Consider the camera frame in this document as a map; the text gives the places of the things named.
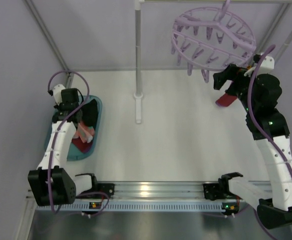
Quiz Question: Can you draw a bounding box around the maroon purple sock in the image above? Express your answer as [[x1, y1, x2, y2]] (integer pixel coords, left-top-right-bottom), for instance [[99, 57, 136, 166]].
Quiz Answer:
[[72, 138, 93, 154], [215, 93, 237, 108]]

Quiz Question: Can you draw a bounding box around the pink patterned sock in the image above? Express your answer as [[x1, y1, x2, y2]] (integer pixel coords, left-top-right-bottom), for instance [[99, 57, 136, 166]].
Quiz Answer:
[[73, 122, 95, 143]]

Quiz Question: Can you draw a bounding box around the lilac round clip hanger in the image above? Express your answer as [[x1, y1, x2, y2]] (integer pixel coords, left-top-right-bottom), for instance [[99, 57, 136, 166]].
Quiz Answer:
[[171, 0, 256, 83]]

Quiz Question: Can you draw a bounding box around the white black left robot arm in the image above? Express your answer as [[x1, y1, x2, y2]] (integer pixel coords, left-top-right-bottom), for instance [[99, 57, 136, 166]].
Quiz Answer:
[[28, 84, 101, 207]]

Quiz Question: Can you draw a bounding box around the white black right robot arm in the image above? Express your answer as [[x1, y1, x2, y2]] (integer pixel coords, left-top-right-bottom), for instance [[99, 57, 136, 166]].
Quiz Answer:
[[203, 64, 292, 230]]

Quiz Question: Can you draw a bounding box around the teal transparent plastic bin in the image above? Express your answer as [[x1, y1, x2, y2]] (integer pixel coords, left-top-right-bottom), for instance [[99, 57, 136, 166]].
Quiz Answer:
[[45, 88, 102, 161]]

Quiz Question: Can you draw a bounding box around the white grey rack pole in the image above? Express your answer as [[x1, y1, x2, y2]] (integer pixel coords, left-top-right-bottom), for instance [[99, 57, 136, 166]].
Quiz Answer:
[[134, 0, 144, 124]]

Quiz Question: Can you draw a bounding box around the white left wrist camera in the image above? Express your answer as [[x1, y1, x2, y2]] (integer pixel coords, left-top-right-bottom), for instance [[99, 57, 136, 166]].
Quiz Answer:
[[48, 84, 66, 105]]

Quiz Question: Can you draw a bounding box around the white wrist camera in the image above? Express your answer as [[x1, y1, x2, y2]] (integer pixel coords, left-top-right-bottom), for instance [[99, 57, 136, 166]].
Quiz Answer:
[[243, 55, 275, 77], [48, 84, 66, 105]]

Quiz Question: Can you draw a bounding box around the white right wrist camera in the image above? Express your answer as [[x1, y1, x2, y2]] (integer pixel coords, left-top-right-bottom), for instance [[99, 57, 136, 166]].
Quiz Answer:
[[243, 55, 275, 77]]

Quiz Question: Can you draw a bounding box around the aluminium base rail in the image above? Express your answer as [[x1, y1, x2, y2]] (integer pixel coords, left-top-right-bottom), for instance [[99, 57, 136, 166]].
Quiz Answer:
[[27, 181, 281, 200]]

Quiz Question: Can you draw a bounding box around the grey slotted cable duct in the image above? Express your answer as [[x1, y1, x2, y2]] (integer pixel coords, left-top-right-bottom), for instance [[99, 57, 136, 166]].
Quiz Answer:
[[36, 202, 239, 211]]

